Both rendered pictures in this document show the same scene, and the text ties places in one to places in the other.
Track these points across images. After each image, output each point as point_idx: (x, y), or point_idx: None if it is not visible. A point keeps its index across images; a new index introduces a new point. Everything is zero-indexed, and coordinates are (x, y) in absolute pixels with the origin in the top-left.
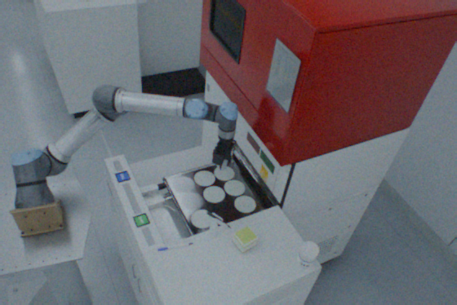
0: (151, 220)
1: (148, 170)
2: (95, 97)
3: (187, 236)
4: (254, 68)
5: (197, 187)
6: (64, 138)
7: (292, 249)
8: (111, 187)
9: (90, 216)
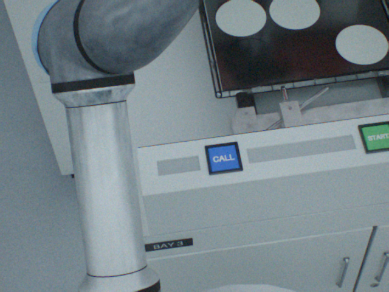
0: (380, 119)
1: (147, 141)
2: (146, 30)
3: (372, 99)
4: None
5: (268, 34)
6: (113, 235)
7: None
8: (196, 220)
9: (270, 285)
